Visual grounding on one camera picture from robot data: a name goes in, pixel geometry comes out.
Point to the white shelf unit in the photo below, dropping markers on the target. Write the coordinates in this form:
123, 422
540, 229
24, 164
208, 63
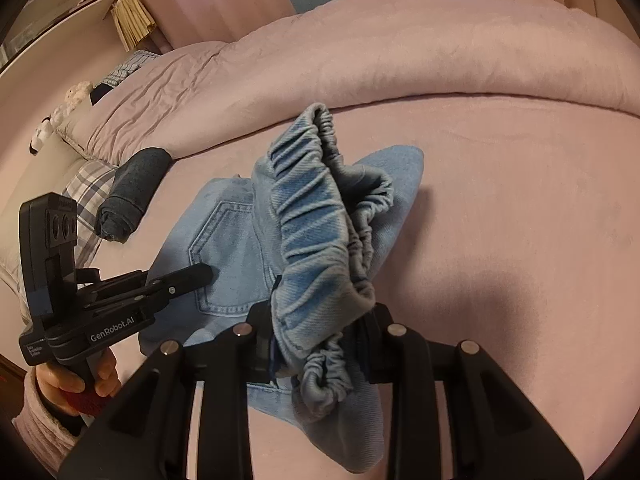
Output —
60, 5

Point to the pink duvet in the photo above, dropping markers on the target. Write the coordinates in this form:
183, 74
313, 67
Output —
400, 45

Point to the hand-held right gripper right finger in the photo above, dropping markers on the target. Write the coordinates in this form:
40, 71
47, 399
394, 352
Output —
382, 352

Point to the person's left forearm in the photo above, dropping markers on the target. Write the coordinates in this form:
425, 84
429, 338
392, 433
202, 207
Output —
40, 435

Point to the person's left hand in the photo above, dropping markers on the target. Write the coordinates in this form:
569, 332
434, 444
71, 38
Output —
55, 385

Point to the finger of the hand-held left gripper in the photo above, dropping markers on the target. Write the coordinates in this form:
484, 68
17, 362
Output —
175, 280

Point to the pink pillow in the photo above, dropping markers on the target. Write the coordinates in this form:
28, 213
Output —
80, 125

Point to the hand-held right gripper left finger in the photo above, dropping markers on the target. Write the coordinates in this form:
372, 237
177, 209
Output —
260, 342

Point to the plaid pillow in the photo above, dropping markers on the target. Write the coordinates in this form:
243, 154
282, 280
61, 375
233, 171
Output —
87, 185

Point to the blue plaid cloth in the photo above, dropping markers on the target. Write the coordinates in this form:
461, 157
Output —
125, 67

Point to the white and black plush toy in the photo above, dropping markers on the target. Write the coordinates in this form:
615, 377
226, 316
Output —
45, 130

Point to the dark blue folded cloth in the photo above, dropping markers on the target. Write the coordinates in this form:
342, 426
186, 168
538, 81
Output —
132, 190

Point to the yellow pleated cloth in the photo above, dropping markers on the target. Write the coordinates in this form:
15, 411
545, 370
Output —
132, 20

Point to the light blue denim pants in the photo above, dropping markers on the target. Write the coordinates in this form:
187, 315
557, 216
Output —
310, 220

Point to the pink bed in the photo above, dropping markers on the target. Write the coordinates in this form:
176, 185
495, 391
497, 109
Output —
500, 210

